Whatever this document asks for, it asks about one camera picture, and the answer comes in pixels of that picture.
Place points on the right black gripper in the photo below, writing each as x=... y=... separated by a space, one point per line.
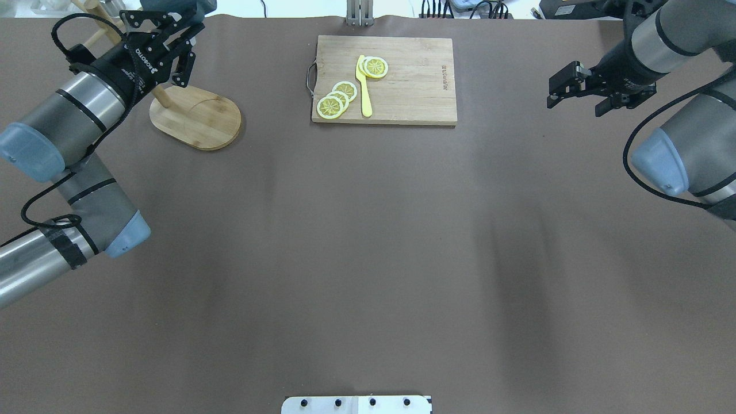
x=621 y=70

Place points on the dark teal ribbed mug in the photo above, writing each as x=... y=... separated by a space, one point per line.
x=192 y=12

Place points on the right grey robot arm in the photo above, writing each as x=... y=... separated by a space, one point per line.
x=684 y=151

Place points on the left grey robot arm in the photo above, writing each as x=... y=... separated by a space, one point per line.
x=85 y=211

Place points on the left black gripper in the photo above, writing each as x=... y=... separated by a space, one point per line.
x=122 y=62

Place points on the lemon slice top right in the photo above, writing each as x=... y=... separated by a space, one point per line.
x=374 y=67

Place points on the grey metal bracket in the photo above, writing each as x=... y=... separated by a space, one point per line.
x=360 y=13

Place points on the wooden cup storage rack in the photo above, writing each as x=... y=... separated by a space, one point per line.
x=198 y=118

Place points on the bamboo cutting board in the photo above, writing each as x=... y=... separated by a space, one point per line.
x=419 y=88

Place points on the lemon slice under pair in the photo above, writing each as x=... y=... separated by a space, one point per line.
x=343 y=98

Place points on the yellow plastic knife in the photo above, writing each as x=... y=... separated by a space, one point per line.
x=366 y=109

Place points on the lemon slice lower stack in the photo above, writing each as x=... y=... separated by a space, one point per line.
x=346 y=87

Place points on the white metal mounting base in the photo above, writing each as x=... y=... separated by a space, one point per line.
x=358 y=404

